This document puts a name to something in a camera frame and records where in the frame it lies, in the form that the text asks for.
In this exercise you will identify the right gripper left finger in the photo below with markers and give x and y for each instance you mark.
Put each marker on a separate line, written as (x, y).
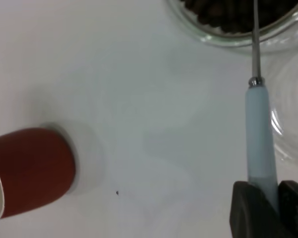
(253, 213)

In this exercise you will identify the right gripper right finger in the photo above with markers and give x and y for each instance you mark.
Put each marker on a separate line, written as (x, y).
(295, 210)

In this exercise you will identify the red ceramic mug white inside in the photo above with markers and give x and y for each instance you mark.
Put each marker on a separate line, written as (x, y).
(34, 168)

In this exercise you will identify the heap of coffee beans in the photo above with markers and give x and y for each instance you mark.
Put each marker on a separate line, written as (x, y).
(226, 15)

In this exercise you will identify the small clear glass dish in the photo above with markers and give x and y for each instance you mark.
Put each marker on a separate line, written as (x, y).
(293, 119)

